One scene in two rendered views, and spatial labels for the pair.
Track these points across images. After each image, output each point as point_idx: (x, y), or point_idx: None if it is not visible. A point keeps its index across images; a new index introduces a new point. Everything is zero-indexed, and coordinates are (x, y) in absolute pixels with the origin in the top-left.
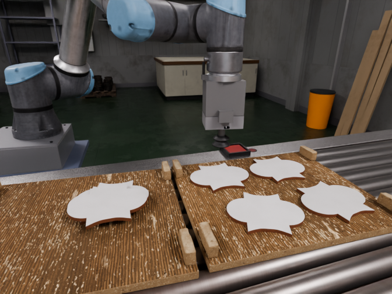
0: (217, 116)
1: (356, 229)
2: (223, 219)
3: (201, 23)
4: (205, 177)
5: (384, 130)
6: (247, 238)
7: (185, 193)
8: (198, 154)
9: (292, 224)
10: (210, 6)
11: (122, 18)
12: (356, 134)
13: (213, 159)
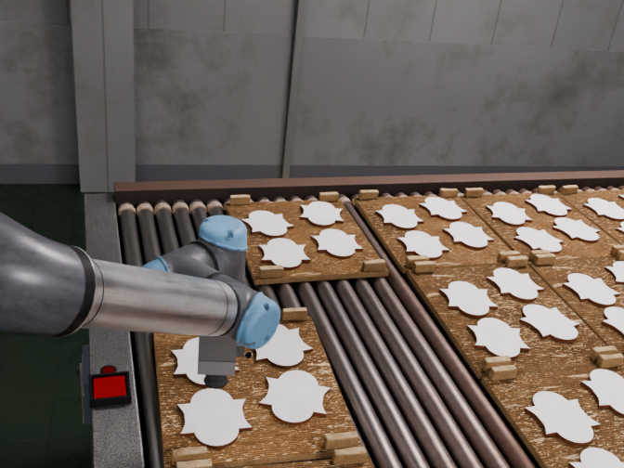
0: (236, 352)
1: (319, 350)
2: (303, 430)
3: (225, 271)
4: (219, 430)
5: (86, 222)
6: (330, 418)
7: (250, 456)
8: (102, 438)
9: (317, 383)
10: (234, 251)
11: (272, 327)
12: (90, 251)
13: (129, 422)
